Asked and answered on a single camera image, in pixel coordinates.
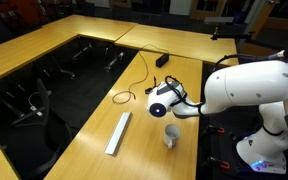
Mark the long silver metal bar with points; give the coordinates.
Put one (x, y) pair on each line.
(118, 133)

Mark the white ceramic mug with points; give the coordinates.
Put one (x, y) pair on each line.
(171, 136)

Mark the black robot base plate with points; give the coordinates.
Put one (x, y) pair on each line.
(229, 146)

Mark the chair base with metal legs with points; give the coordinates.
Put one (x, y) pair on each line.
(114, 61)
(82, 51)
(64, 70)

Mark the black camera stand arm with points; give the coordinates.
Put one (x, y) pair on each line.
(232, 35)

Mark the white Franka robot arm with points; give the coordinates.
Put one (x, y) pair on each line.
(250, 86)

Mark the black power adapter box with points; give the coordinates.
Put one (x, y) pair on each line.
(162, 60)

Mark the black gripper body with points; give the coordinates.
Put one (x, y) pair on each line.
(149, 90)

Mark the black office chair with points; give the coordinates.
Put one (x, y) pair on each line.
(27, 146)

